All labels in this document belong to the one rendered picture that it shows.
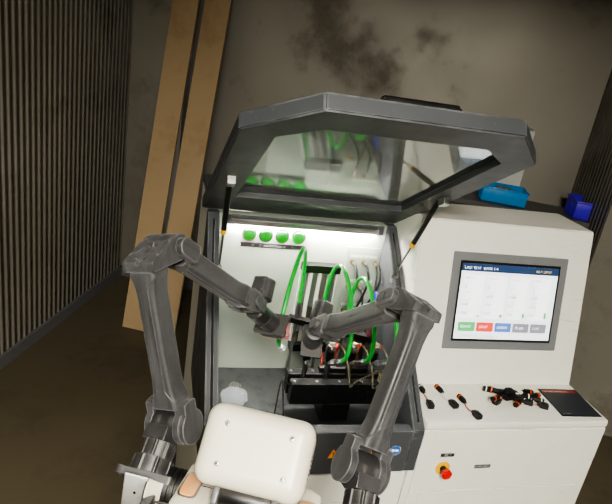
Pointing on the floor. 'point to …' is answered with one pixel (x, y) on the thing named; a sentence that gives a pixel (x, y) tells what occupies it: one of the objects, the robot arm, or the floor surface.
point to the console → (498, 362)
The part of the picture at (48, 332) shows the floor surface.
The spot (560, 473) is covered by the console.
